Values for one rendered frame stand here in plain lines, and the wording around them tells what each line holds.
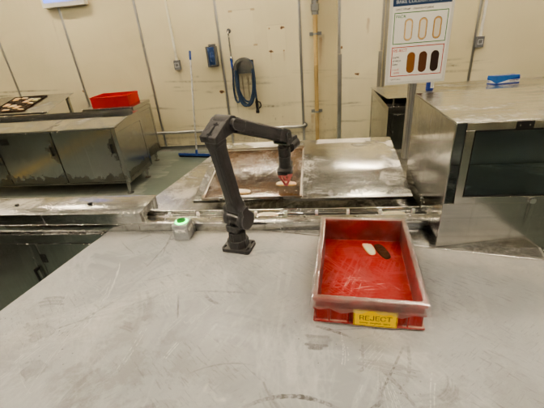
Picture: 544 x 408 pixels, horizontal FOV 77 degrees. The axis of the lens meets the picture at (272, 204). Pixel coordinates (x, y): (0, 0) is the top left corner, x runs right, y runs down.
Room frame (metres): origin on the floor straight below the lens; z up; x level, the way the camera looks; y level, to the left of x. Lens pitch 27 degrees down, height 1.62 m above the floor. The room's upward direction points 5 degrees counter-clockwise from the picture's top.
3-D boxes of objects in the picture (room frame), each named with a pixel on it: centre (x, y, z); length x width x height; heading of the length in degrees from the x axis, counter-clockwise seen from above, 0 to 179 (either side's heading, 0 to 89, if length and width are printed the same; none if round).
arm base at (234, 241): (1.19, 0.15, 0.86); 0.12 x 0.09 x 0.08; 69
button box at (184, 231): (1.32, 0.40, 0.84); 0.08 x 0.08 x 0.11; 81
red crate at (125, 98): (4.78, 1.95, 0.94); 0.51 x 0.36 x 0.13; 85
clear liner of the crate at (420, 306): (0.94, -0.30, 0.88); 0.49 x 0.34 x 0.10; 167
